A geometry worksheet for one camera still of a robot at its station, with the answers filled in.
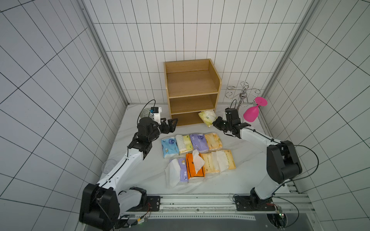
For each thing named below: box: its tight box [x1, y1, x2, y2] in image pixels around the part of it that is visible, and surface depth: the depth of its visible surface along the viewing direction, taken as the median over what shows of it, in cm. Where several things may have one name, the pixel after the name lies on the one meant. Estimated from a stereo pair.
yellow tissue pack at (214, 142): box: [204, 132, 223, 151], surface depth 94 cm
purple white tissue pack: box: [163, 157, 189, 189], surface depth 80 cm
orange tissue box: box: [185, 153, 206, 180], surface depth 81 cm
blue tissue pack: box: [160, 136, 180, 159], surface depth 90 cm
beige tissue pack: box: [201, 151, 221, 174], surface depth 83 cm
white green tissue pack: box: [175, 134, 194, 154], surface depth 92 cm
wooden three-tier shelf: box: [163, 58, 222, 127], surface depth 94 cm
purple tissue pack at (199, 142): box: [189, 133, 210, 154], surface depth 93 cm
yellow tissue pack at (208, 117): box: [198, 109, 218, 128], surface depth 96 cm
